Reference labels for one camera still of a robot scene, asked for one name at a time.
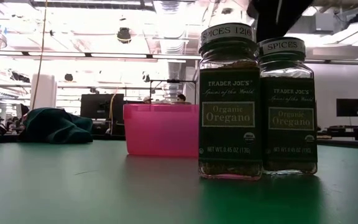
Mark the white cylindrical column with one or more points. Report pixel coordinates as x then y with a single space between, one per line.
43 91

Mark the person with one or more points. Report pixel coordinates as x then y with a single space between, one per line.
148 99
181 98

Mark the oregano spice jar green label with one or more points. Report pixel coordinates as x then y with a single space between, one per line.
291 124
228 124

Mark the dark green cloth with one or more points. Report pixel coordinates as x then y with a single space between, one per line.
54 127

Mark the black ceiling dome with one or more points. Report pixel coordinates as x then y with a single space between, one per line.
124 35

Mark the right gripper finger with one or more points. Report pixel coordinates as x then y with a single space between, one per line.
269 15

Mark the black metal stand frame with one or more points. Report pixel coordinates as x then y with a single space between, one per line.
172 81

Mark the magenta plastic bin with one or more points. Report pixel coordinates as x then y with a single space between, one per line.
162 130

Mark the small dark wall monitor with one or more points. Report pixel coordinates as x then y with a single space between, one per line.
350 107

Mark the black office monitor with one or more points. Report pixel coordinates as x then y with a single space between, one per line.
101 105

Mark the green table mat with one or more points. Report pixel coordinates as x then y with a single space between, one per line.
73 186

